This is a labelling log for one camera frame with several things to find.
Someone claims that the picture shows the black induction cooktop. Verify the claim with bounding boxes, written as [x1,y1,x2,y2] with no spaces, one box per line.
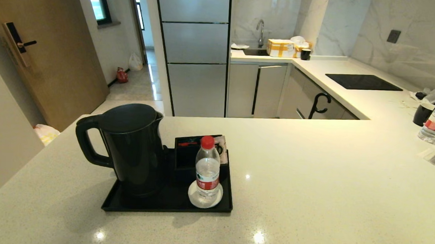
[325,72,405,92]

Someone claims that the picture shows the grey kitchen base cabinets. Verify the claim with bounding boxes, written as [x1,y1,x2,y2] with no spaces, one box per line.
[226,59,362,124]

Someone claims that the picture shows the white crumpled tissue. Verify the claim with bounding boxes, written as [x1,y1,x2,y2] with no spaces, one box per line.
[410,88,435,110]

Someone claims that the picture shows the silver refrigerator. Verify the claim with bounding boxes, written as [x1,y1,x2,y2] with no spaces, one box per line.
[149,0,232,119]

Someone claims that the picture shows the black mug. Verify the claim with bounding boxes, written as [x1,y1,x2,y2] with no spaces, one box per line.
[413,103,435,127]

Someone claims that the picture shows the white tea bag packet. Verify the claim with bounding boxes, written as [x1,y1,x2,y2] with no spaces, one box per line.
[213,135,229,165]

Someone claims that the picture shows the black curved umbrella handle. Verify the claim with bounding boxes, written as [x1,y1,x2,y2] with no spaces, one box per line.
[309,91,332,121]

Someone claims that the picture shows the dark wall socket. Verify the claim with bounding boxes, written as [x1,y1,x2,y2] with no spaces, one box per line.
[387,29,402,44]

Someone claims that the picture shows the black gold door lock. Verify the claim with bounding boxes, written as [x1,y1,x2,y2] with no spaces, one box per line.
[0,22,38,68]

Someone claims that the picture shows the dark kitchen sink basin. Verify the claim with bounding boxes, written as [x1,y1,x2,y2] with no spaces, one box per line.
[243,47,270,57]

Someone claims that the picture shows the white round coaster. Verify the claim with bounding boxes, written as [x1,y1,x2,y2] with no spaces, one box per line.
[187,179,224,209]

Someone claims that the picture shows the narrow dark framed hallway window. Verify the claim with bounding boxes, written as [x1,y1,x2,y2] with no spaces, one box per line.
[129,0,148,31]

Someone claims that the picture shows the yellow white plastic bag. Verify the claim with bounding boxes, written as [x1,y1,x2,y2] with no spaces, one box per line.
[34,124,61,146]

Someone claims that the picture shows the large yellow taped carton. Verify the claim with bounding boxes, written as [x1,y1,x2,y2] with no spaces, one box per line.
[266,38,296,58]

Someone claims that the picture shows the black electric kettle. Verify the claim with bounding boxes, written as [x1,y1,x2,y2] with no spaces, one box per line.
[72,100,168,199]

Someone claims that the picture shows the chrome kitchen faucet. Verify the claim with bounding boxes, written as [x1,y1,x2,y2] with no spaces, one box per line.
[255,19,266,48]

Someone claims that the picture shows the brown wooden door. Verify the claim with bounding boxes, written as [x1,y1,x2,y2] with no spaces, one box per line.
[0,0,115,133]

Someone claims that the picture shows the red bag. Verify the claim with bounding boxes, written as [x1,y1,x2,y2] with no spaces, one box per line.
[116,67,129,84]

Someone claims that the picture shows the white tall cabinet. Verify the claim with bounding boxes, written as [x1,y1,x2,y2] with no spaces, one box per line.
[0,48,49,215]

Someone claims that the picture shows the black rectangular serving tray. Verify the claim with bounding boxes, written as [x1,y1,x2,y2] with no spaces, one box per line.
[101,142,237,218]

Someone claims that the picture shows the black compartment organizer box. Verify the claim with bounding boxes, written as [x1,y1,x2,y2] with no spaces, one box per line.
[172,132,231,186]

